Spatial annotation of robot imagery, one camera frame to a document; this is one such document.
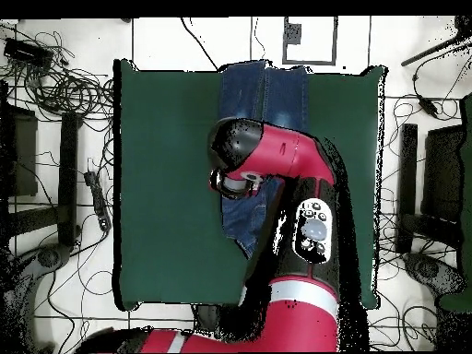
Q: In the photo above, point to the blue denim jeans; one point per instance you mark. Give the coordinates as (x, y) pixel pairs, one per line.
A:
(265, 96)

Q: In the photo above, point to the black power strip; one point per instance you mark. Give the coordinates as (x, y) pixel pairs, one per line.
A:
(97, 199)

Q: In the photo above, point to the black box device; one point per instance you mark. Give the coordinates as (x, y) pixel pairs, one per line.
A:
(27, 51)

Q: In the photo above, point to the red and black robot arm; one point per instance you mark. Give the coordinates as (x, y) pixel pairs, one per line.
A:
(295, 313)

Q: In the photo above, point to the dark green table cloth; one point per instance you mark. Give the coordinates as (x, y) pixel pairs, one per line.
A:
(166, 221)

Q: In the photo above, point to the green cloth sheet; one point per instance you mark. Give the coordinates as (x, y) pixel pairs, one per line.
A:
(467, 184)

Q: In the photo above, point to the dark flat panel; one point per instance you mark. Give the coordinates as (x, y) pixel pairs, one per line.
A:
(25, 155)
(442, 166)

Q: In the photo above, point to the black stand base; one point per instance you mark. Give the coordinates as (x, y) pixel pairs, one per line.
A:
(427, 269)
(51, 256)

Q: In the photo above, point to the black power adapter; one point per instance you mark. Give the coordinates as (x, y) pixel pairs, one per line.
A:
(427, 105)

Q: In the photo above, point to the black tripod leg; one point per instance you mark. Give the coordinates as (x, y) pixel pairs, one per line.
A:
(427, 52)

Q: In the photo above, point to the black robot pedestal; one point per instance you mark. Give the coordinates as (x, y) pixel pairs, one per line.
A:
(210, 317)

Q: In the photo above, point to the black upright bar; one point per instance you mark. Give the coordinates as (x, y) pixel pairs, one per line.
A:
(408, 184)
(68, 177)

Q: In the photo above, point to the grey floor plate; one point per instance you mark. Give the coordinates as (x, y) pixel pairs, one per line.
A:
(293, 34)

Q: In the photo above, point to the grey rectangular floor frame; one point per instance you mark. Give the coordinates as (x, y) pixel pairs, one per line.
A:
(335, 40)

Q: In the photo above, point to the black slanted crossbar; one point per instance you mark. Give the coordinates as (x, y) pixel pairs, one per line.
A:
(33, 221)

